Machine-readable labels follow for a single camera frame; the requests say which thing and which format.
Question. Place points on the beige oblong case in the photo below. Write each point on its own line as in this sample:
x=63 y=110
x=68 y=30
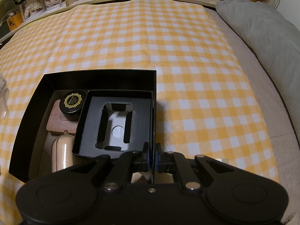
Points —
x=61 y=152

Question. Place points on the small black box with insert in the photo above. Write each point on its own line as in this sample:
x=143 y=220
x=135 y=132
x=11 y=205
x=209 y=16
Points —
x=91 y=131

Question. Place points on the wooden box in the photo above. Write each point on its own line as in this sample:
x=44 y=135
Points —
x=56 y=121

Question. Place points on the grey pillow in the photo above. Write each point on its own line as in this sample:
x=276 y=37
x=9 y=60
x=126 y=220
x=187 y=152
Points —
x=264 y=39

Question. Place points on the large black cardboard box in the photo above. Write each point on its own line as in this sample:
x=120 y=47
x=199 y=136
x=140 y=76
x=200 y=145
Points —
x=98 y=79

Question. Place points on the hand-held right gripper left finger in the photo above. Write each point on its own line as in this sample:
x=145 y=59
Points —
x=147 y=161

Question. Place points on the black round jar gold label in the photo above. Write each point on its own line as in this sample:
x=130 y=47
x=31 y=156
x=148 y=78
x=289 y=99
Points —
x=73 y=102

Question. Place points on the yellow white checked cloth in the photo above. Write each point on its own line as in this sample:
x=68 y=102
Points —
x=182 y=63

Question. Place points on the yellow box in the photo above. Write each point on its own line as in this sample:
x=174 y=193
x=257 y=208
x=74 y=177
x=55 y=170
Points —
x=14 y=21

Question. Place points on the beige bed sheet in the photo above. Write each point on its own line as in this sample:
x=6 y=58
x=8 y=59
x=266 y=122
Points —
x=276 y=145

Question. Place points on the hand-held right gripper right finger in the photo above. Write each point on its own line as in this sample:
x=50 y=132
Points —
x=157 y=161

